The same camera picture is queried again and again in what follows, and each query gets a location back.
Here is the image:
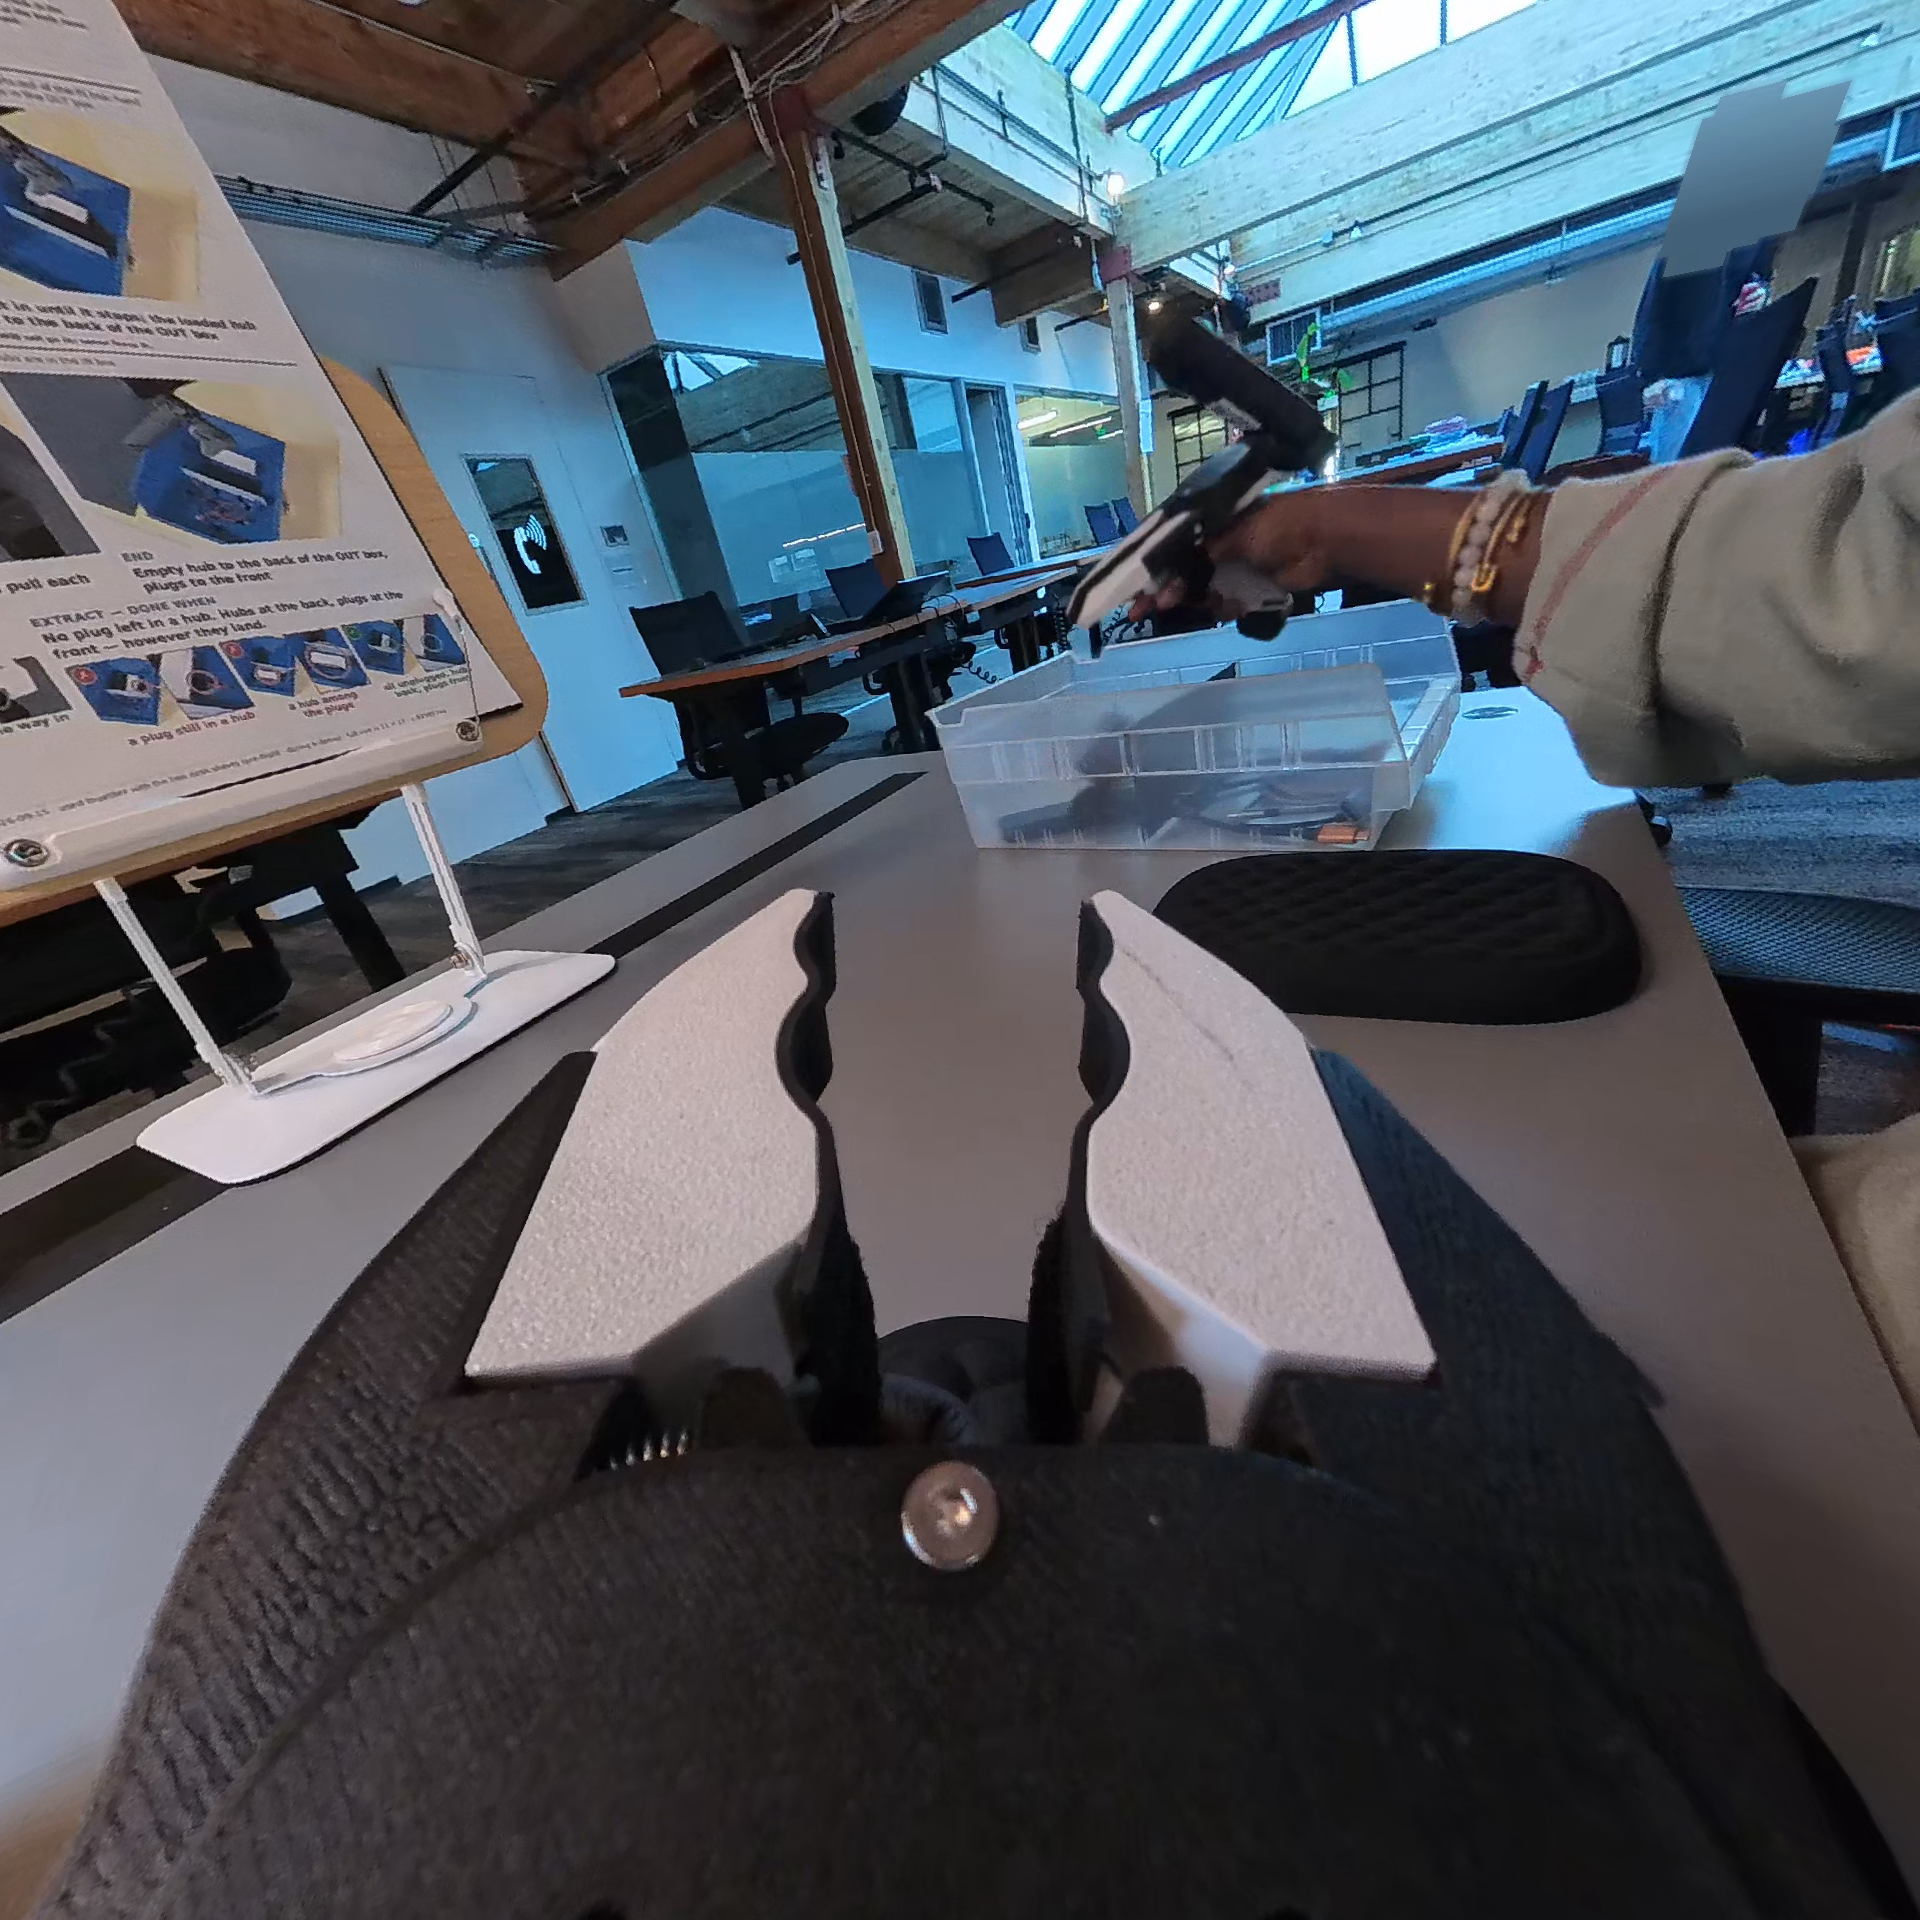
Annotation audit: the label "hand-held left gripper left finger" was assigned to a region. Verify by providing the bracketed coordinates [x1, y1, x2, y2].
[465, 888, 845, 1385]

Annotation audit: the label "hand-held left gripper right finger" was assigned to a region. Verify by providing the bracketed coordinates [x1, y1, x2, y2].
[1074, 891, 1439, 1391]

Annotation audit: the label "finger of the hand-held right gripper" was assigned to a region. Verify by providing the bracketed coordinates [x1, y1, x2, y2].
[1062, 506, 1211, 633]

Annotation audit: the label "clear plastic tray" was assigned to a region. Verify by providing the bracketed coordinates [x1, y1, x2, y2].
[927, 597, 1463, 854]

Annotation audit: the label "black cable orange plugs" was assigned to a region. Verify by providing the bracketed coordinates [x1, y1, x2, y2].
[1170, 796, 1374, 849]

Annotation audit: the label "person's right forearm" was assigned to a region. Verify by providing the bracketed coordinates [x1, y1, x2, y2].
[1507, 387, 1920, 792]

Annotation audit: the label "person's right hand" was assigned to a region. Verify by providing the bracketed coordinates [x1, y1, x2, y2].
[1137, 480, 1463, 633]

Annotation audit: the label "wooden office desk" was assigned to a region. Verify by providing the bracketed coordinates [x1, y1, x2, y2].
[619, 558, 1087, 796]

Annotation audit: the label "black office chair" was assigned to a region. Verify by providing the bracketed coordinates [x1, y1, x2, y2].
[629, 590, 853, 800]

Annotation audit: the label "grey mesh office chair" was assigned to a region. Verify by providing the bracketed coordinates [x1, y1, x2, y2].
[1669, 882, 1920, 1143]

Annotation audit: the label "wooden display board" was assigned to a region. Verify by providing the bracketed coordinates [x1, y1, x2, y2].
[0, 352, 552, 926]

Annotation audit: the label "printed instruction sheet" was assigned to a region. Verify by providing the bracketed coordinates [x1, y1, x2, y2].
[0, 0, 523, 849]

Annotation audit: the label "gold bracelets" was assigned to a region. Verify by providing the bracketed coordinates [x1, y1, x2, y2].
[1439, 469, 1549, 630]

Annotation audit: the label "wooden support post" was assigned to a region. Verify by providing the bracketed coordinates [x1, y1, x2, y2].
[771, 125, 920, 590]

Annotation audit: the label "black wall sign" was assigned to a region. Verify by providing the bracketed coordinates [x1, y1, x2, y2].
[460, 455, 590, 617]

